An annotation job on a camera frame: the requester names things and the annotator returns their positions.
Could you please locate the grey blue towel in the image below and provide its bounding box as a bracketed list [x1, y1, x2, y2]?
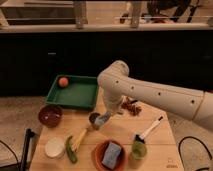
[94, 111, 111, 127]

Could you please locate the green plastic tray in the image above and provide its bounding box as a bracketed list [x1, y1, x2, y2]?
[46, 75, 99, 110]

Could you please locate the green cup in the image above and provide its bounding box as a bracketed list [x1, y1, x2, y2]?
[130, 141, 147, 160]

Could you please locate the black stand left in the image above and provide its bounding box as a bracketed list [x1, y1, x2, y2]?
[0, 129, 35, 171]

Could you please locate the yellow corn cob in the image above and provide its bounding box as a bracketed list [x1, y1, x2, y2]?
[72, 128, 88, 152]

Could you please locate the orange ball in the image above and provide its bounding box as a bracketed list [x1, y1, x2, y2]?
[58, 77, 69, 88]

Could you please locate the orange bowl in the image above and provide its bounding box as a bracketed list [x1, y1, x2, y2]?
[91, 139, 127, 171]

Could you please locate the blue grey sponge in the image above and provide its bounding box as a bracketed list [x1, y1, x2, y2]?
[102, 141, 121, 169]

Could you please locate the white round lid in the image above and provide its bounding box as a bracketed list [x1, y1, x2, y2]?
[44, 137, 65, 159]

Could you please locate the white handled black brush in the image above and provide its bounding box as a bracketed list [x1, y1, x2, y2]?
[134, 116, 163, 143]

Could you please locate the small metal cup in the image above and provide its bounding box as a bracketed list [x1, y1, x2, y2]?
[89, 112, 100, 130]

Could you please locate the black cable right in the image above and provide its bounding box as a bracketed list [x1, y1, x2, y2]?
[177, 135, 213, 171]

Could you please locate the dark brown bowl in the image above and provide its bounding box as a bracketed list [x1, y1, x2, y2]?
[38, 105, 62, 128]

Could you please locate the green pepper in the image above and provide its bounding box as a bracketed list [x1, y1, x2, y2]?
[65, 136, 78, 164]

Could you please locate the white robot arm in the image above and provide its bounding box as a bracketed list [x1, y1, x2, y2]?
[97, 60, 213, 132]

